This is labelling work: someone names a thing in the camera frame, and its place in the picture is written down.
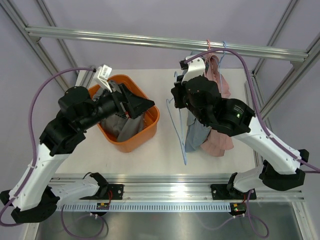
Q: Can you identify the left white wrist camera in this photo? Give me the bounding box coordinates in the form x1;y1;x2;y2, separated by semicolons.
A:
93;64;113;93

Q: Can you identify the grey skirt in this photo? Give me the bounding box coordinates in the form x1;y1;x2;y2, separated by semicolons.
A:
92;79;148;143

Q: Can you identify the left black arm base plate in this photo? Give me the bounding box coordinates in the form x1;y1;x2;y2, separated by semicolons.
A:
80;183;124;200

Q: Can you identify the light blue denim skirt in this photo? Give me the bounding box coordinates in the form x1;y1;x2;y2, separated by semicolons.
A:
184;111;211;153

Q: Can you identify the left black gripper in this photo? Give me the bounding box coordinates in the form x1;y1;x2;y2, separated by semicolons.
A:
78;82;154;131

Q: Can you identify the pink skirt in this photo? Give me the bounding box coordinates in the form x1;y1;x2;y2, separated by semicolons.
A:
200;53;234;157

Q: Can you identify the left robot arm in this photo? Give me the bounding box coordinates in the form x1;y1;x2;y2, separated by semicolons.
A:
0;84;155;226

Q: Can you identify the aluminium hanging rail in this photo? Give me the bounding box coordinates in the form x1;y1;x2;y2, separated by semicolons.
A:
25;26;309;63

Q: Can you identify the pink wire hanger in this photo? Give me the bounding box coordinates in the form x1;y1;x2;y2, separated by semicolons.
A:
205;39;212;73

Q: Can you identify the blue wire hanger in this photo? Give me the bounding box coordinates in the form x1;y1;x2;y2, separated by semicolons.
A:
216;40;229;94
165;70;191;166

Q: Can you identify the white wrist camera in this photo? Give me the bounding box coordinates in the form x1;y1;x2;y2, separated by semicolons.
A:
179;56;206;82
93;64;113;93

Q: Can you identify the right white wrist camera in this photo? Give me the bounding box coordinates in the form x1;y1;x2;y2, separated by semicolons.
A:
179;56;206;82

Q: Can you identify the orange plastic basket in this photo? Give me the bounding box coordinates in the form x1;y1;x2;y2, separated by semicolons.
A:
97;74;160;153

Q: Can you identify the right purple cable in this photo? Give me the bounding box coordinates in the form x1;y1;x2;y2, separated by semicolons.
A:
184;48;320;174

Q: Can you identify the aluminium frame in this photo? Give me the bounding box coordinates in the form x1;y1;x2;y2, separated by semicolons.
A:
0;0;320;225

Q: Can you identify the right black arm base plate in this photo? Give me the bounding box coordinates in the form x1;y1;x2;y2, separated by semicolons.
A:
210;183;249;200

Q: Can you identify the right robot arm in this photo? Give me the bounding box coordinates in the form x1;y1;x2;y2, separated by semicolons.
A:
171;75;309;199

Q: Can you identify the white slotted cable duct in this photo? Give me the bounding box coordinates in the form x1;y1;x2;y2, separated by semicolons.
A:
57;201;231;213

